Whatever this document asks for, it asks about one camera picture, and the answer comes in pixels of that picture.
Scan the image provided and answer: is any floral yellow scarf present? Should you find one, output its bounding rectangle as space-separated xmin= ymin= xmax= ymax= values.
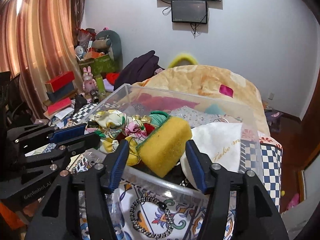
xmin=91 ymin=109 xmax=149 ymax=166

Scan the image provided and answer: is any white drawstring cloth bag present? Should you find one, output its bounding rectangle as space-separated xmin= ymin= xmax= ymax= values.
xmin=179 ymin=121 xmax=243 ymax=189

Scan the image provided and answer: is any green knitted glove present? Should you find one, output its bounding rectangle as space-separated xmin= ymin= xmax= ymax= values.
xmin=149 ymin=111 xmax=170 ymax=127

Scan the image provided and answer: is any yellow green sponge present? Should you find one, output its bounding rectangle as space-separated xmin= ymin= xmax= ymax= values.
xmin=137 ymin=116 xmax=192 ymax=178

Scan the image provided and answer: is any red book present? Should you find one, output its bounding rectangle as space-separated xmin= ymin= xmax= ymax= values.
xmin=47 ymin=98 xmax=72 ymax=115

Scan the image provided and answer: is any dark blue box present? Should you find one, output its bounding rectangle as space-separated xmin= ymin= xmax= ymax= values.
xmin=47 ymin=81 xmax=74 ymax=103

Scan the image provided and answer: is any red gift box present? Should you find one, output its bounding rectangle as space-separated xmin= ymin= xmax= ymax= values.
xmin=45 ymin=71 xmax=75 ymax=93

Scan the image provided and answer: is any pink rabbit figure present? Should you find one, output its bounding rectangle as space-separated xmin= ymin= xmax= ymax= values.
xmin=82 ymin=66 xmax=97 ymax=94

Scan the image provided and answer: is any green bottle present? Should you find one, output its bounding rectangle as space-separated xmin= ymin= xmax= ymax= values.
xmin=95 ymin=74 xmax=105 ymax=93

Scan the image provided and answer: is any green cardboard box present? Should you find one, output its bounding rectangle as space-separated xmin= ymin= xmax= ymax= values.
xmin=78 ymin=54 xmax=120 ymax=76

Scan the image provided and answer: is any patterned bed sheet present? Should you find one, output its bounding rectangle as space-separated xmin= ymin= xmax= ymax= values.
xmin=66 ymin=100 xmax=283 ymax=239

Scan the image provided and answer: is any red cloth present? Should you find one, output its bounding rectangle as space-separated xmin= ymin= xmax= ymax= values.
xmin=116 ymin=120 xmax=155 ymax=141

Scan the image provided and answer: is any grey plush toy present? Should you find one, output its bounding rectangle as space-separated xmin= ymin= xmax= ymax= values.
xmin=92 ymin=30 xmax=122 ymax=61

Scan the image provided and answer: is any dark purple jacket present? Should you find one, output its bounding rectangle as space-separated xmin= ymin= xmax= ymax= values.
xmin=114 ymin=50 xmax=164 ymax=90

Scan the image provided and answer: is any clear plastic storage box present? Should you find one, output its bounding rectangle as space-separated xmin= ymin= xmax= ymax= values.
xmin=82 ymin=84 xmax=263 ymax=180

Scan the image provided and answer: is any orange striped curtain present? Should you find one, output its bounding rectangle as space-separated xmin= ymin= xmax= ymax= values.
xmin=1 ymin=0 xmax=82 ymax=118

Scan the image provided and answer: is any orange yellow fleece blanket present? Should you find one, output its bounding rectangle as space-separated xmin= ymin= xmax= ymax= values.
xmin=134 ymin=65 xmax=270 ymax=135

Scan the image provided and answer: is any black white braided cord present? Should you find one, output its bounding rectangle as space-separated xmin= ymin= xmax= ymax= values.
xmin=129 ymin=195 xmax=175 ymax=239

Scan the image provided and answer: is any yellow foam ring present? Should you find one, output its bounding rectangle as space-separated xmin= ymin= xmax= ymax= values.
xmin=167 ymin=52 xmax=200 ymax=68

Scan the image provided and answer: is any small black wall monitor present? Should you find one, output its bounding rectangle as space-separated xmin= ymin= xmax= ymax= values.
xmin=171 ymin=0 xmax=208 ymax=24

